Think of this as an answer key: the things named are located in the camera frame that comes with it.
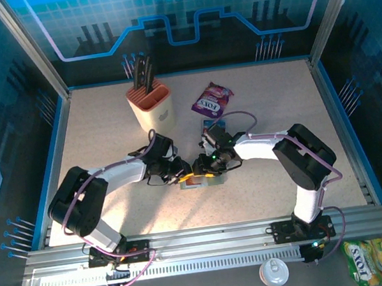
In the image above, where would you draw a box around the aluminium side rail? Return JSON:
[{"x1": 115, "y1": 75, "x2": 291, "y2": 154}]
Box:
[
  {"x1": 17, "y1": 90, "x2": 93, "y2": 250},
  {"x1": 306, "y1": 51, "x2": 379, "y2": 213}
]

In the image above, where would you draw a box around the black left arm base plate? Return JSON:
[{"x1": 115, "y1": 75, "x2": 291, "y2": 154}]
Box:
[{"x1": 86, "y1": 238, "x2": 154, "y2": 270}]

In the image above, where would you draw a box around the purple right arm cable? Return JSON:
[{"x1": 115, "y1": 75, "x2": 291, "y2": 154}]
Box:
[{"x1": 212, "y1": 98, "x2": 354, "y2": 275}]

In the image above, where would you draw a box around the black handled knife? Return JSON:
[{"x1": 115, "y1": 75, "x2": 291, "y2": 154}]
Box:
[
  {"x1": 129, "y1": 55, "x2": 149, "y2": 91},
  {"x1": 140, "y1": 55, "x2": 158, "y2": 96}
]

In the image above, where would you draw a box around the white slotted cable duct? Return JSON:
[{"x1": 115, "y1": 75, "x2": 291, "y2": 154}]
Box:
[{"x1": 38, "y1": 243, "x2": 305, "y2": 286}]

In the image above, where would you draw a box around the white can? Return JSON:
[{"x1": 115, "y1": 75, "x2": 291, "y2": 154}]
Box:
[{"x1": 256, "y1": 256, "x2": 291, "y2": 286}]

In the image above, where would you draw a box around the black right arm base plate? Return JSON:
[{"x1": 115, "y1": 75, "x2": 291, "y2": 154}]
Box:
[{"x1": 269, "y1": 214, "x2": 337, "y2": 246}]

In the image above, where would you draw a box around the aluminium frame post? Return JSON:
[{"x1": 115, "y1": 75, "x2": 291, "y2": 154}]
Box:
[
  {"x1": 0, "y1": 0, "x2": 73, "y2": 109},
  {"x1": 300, "y1": 0, "x2": 379, "y2": 68}
]

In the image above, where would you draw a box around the aluminium frame rail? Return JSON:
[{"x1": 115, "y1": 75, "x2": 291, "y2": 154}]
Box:
[{"x1": 20, "y1": 203, "x2": 382, "y2": 278}]

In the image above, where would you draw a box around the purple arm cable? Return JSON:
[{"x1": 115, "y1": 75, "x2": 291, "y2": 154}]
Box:
[
  {"x1": 212, "y1": 98, "x2": 354, "y2": 275},
  {"x1": 51, "y1": 128, "x2": 177, "y2": 286}
]

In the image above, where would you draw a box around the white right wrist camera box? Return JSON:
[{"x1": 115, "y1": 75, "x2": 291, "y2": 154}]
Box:
[{"x1": 198, "y1": 134, "x2": 214, "y2": 154}]

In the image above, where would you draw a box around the blue credit card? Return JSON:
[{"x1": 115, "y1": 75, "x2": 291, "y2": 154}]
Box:
[{"x1": 201, "y1": 117, "x2": 229, "y2": 137}]

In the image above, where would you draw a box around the purple candy bag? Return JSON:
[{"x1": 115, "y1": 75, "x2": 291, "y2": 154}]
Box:
[{"x1": 188, "y1": 78, "x2": 238, "y2": 122}]

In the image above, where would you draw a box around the yellow green candy bag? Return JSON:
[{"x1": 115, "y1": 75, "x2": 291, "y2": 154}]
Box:
[{"x1": 341, "y1": 236, "x2": 382, "y2": 286}]

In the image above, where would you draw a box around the beige orange knife block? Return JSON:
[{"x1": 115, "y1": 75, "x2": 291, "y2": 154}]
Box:
[{"x1": 123, "y1": 76, "x2": 178, "y2": 141}]

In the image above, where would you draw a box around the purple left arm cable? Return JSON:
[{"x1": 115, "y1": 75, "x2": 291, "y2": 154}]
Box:
[{"x1": 51, "y1": 128, "x2": 177, "y2": 286}]

